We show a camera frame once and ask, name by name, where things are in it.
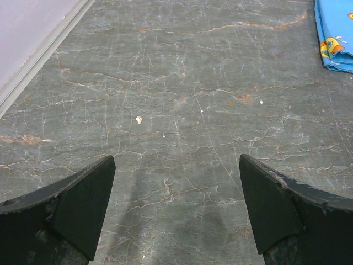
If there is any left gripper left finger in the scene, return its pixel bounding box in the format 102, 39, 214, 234
1, 156, 115, 264

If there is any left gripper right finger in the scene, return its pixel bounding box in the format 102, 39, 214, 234
239, 154, 352, 264

